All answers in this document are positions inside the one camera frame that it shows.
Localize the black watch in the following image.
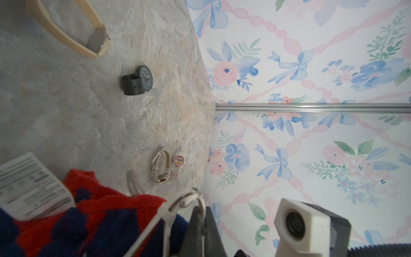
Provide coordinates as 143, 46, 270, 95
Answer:
121, 65, 153, 96

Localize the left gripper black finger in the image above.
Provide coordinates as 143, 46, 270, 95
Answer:
178, 207, 227, 257

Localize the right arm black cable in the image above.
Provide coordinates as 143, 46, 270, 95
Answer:
348, 243, 411, 257

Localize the white cloth care label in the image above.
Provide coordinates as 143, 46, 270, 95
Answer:
1, 153, 76, 221

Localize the gold bracelet watch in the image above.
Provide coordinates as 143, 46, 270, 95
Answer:
151, 146, 171, 183

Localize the pink white watch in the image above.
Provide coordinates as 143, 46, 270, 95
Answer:
171, 151, 187, 178

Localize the red blue patterned cloth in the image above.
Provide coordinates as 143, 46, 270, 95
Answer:
0, 169, 190, 257

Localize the small gold watch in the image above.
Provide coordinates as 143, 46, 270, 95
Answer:
126, 170, 145, 196

